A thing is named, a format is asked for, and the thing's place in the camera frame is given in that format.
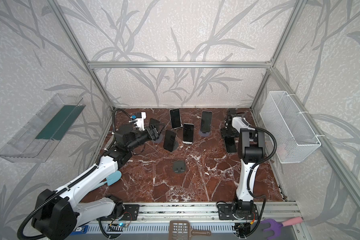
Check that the blue black tool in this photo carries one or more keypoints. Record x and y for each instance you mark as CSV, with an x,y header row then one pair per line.
x,y
80,230

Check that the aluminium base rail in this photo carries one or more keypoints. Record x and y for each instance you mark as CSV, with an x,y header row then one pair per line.
x,y
218,215

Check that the purple pink toy rake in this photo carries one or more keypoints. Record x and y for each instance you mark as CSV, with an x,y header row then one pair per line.
x,y
276,227

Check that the teal-edged phone on white stand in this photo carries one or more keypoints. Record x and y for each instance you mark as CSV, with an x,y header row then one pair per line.
x,y
188,133

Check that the clear plastic wall bin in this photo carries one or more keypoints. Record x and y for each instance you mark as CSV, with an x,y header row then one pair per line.
x,y
36,141

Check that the black phone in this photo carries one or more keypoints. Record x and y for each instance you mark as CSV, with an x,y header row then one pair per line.
x,y
154,123
169,140

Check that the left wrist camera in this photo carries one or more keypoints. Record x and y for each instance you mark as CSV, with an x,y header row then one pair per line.
x,y
137,121

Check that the purple-edged phone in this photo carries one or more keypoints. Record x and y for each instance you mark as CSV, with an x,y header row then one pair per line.
x,y
206,121

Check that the grey round stand far left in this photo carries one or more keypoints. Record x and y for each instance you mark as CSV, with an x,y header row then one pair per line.
x,y
159,140

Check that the white wire mesh basket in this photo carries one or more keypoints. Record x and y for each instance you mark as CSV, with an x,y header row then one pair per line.
x,y
295,137

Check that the white-edged phone at back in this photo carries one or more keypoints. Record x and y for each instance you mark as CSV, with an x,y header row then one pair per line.
x,y
175,117

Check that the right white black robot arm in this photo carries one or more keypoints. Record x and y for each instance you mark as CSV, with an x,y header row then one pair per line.
x,y
254,146

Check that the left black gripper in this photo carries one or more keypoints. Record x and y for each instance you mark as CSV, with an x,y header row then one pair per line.
x,y
151,132

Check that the light blue plastic trowel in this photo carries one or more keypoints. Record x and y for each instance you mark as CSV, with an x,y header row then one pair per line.
x,y
112,178

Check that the dark grey front stand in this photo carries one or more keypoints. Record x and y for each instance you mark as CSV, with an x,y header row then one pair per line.
x,y
179,167

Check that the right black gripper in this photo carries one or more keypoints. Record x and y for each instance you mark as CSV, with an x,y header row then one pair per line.
x,y
228,132

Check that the teal phone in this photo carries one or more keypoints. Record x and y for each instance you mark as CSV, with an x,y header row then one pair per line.
x,y
230,145

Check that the purple-grey stand back right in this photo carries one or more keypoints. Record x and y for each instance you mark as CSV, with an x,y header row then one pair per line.
x,y
204,134

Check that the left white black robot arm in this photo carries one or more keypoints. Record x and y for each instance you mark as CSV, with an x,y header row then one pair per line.
x,y
58,213

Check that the brown plastic scoop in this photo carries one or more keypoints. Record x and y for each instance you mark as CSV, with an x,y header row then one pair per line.
x,y
181,230

